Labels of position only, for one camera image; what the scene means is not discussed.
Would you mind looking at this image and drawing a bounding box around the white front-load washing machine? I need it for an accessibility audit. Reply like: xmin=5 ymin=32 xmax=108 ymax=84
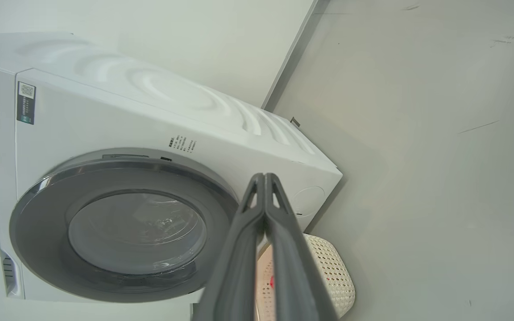
xmin=0 ymin=31 xmax=343 ymax=308

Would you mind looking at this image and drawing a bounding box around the dark round washing machine door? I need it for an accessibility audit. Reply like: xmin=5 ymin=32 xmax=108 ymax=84
xmin=9 ymin=148 xmax=240 ymax=304

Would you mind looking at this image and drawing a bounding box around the cream perforated laundry basket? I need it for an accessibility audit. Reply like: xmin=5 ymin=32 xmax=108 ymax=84
xmin=255 ymin=233 xmax=356 ymax=321

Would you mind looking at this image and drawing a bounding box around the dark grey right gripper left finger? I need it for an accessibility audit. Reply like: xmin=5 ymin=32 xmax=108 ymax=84
xmin=193 ymin=173 xmax=266 ymax=321

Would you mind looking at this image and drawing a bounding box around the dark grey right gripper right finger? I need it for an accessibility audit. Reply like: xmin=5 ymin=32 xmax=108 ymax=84
xmin=264 ymin=173 xmax=339 ymax=321

